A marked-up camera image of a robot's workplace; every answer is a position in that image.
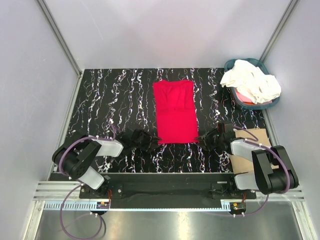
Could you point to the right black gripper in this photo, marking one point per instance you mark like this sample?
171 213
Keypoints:
206 137

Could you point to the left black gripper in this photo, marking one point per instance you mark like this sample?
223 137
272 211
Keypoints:
149 138

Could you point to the red t shirt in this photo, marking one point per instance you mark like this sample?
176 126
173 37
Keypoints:
175 111

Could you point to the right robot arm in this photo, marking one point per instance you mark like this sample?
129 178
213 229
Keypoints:
273 171

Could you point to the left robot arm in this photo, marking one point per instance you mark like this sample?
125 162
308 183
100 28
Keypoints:
75 157

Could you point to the folded beige t shirt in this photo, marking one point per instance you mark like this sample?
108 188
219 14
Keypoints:
256 135

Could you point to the pink t shirt in basket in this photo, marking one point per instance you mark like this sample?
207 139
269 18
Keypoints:
245 99

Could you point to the white t shirt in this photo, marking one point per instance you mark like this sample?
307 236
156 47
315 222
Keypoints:
251 83

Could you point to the teal laundry basket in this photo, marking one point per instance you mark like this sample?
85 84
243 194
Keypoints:
229 64

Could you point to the right connector board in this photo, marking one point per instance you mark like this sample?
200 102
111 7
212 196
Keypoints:
238 207

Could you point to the connector board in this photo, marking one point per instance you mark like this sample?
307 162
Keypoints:
103 204
238 207

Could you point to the left connector board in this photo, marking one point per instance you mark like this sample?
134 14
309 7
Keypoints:
103 204

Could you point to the slotted cable duct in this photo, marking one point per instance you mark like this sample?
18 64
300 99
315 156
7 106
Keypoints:
116 205

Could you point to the aluminium front rail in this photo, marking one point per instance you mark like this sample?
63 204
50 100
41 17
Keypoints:
57 190

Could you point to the left frame post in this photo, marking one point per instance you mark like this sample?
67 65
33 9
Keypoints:
58 35

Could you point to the frame post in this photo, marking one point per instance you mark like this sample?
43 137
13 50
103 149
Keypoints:
279 28
58 35

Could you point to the right frame post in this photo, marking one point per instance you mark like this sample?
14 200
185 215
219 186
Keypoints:
279 28

